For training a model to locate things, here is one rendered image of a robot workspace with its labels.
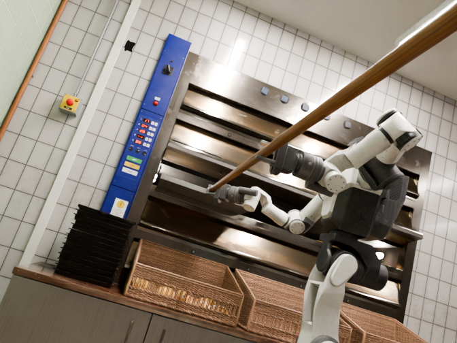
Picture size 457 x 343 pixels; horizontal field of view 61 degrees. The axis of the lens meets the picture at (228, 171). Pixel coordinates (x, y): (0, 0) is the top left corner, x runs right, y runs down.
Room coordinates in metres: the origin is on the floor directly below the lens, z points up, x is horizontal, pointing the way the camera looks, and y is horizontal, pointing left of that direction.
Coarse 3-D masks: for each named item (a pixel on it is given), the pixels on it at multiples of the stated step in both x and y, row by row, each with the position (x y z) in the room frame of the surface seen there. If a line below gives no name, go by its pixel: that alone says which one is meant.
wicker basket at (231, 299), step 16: (144, 240) 2.31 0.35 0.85; (144, 256) 2.30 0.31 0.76; (160, 256) 2.32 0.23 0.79; (176, 256) 2.34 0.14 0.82; (192, 256) 2.37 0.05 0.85; (144, 272) 2.28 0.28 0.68; (160, 272) 1.88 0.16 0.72; (176, 272) 2.33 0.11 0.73; (192, 272) 2.35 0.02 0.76; (208, 272) 2.37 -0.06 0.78; (224, 272) 2.40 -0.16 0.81; (128, 288) 1.86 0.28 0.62; (176, 288) 1.90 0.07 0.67; (192, 288) 1.91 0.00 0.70; (208, 288) 1.92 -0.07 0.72; (224, 288) 2.33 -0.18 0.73; (240, 288) 2.06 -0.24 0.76; (160, 304) 1.88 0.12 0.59; (176, 304) 1.90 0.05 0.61; (192, 304) 1.91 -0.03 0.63; (208, 304) 1.93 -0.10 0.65; (224, 304) 2.22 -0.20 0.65; (240, 304) 1.95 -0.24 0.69; (224, 320) 1.95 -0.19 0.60
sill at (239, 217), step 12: (156, 192) 2.33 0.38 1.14; (168, 192) 2.35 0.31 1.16; (192, 204) 2.38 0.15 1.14; (204, 204) 2.39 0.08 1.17; (228, 216) 2.42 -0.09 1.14; (240, 216) 2.43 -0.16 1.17; (264, 228) 2.47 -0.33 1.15; (276, 228) 2.48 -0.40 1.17; (300, 240) 2.51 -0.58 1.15; (312, 240) 2.53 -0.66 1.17; (384, 264) 2.63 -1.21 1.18
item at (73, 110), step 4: (64, 96) 2.14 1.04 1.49; (68, 96) 2.14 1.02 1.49; (72, 96) 2.14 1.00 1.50; (64, 100) 2.14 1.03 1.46; (80, 100) 2.16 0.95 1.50; (60, 104) 2.14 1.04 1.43; (64, 104) 2.14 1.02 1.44; (76, 104) 2.15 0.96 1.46; (80, 104) 2.18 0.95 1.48; (60, 108) 2.14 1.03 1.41; (64, 108) 2.14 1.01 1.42; (68, 108) 2.14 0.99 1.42; (72, 108) 2.15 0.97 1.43; (76, 108) 2.16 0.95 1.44; (80, 108) 2.22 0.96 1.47; (64, 112) 2.20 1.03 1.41; (68, 112) 2.18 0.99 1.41; (72, 112) 2.15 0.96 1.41; (76, 112) 2.17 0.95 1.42; (76, 116) 2.21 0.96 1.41
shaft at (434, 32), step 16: (448, 16) 0.41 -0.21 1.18; (432, 32) 0.44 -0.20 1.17; (448, 32) 0.42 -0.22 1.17; (400, 48) 0.50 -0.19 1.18; (416, 48) 0.47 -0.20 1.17; (384, 64) 0.54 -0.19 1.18; (400, 64) 0.52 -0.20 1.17; (352, 80) 0.63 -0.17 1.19; (368, 80) 0.59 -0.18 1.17; (336, 96) 0.69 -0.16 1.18; (352, 96) 0.65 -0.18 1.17; (320, 112) 0.76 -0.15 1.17; (304, 128) 0.86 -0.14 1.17; (272, 144) 1.05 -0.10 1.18; (256, 160) 1.22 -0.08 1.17; (224, 176) 1.67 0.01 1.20
